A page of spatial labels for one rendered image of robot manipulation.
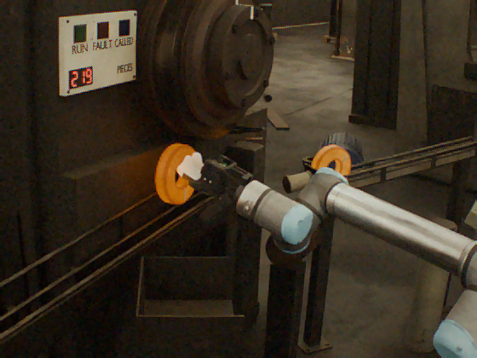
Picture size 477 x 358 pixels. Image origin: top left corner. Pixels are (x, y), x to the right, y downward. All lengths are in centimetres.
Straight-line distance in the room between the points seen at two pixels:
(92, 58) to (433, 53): 311
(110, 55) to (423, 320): 150
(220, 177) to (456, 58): 290
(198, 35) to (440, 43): 287
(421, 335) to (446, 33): 237
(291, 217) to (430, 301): 101
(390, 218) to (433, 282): 89
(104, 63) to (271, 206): 52
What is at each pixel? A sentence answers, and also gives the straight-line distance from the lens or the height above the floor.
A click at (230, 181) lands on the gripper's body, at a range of 153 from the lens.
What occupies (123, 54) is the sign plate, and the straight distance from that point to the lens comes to 159.
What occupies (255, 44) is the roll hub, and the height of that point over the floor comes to 115.
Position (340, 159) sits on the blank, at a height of 74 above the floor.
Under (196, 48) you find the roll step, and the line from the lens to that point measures 156.
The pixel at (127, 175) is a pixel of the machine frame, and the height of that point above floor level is 83.
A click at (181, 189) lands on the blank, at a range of 163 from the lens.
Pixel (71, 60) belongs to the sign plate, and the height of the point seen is 114.
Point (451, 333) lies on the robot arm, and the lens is 124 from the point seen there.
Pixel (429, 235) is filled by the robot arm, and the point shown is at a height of 81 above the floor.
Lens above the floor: 134
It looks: 18 degrees down
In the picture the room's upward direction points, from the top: 2 degrees clockwise
